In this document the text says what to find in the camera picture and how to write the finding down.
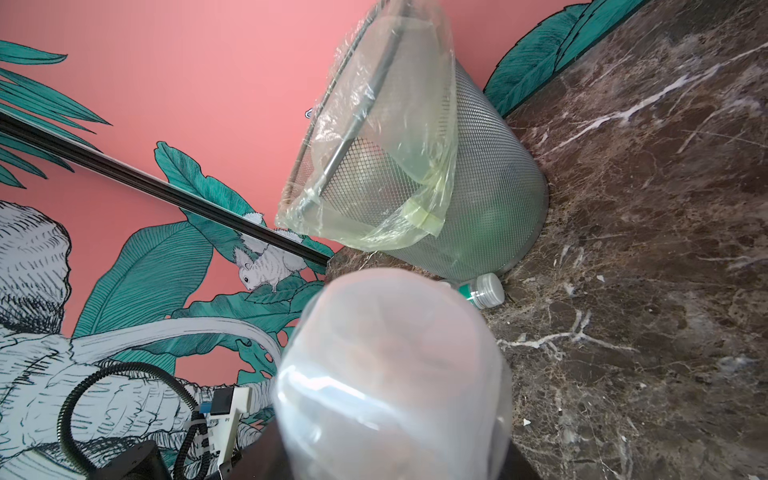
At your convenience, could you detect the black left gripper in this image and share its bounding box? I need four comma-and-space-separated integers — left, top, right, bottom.
89, 385, 256, 480

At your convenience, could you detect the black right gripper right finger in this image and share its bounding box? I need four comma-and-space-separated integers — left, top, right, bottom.
500, 441, 541, 480

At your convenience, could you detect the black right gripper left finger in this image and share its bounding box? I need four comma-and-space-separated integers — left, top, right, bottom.
227, 419, 288, 480

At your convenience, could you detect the red cap white bottle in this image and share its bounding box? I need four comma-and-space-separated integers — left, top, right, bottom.
272, 268, 513, 479

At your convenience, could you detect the clear bottle green neck band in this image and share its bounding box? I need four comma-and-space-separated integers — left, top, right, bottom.
442, 273, 506, 310

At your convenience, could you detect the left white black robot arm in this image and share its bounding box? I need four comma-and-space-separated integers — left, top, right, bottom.
56, 362, 270, 479

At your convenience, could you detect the clear plastic bin liner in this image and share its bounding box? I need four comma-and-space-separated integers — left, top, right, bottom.
276, 1, 459, 251

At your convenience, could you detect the grey mesh waste bin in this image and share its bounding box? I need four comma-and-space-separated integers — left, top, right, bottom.
278, 0, 550, 283

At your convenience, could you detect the left black frame post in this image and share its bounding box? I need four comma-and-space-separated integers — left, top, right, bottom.
1, 113, 330, 266

